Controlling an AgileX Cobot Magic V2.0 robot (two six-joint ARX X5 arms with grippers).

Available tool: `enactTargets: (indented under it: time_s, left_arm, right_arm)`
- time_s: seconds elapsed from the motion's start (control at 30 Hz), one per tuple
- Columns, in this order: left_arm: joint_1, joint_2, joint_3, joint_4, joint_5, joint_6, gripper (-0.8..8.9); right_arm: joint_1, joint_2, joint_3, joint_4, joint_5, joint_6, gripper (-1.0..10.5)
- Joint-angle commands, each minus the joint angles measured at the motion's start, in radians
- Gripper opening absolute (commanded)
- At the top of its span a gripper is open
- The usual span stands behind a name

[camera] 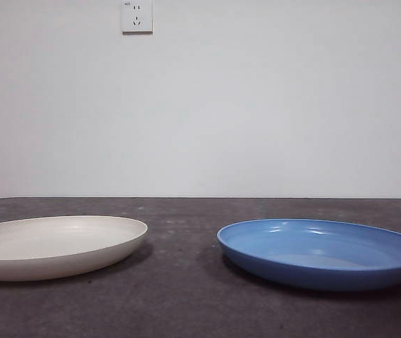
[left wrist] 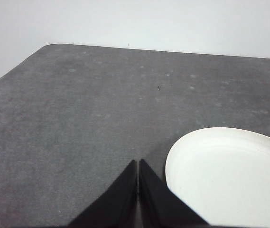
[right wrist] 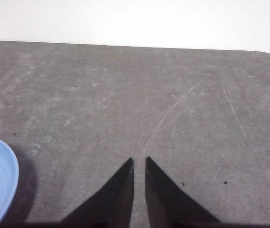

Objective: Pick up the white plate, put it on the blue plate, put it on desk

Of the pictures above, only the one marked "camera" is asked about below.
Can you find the blue round plate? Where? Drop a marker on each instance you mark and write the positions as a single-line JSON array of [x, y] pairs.
[[309, 276]]

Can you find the white round plate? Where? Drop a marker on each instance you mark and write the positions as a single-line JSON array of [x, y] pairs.
[[62, 246]]

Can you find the white wall socket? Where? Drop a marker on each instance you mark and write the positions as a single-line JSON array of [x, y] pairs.
[[137, 17]]

